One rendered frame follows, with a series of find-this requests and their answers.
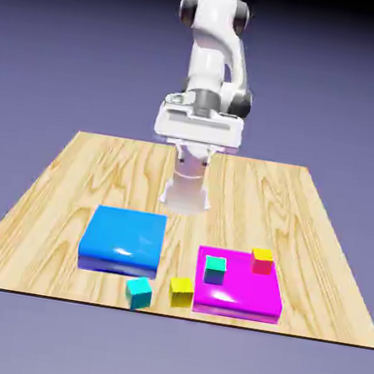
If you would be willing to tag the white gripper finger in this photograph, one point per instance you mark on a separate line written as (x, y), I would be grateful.
(207, 158)
(180, 153)

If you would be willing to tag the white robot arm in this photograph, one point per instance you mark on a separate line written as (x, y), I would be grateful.
(211, 34)

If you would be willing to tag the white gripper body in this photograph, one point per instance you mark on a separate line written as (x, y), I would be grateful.
(199, 131)

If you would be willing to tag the large magenta box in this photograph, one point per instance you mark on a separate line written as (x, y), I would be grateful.
(242, 291)

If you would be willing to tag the large blue box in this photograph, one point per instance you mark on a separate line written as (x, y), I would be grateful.
(121, 238)

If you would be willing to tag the small cyan cube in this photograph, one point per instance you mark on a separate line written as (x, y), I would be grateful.
(138, 293)

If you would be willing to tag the small green and purple cube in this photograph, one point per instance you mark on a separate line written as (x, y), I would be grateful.
(214, 271)

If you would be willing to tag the small red and yellow cube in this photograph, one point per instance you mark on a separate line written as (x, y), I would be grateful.
(261, 263)

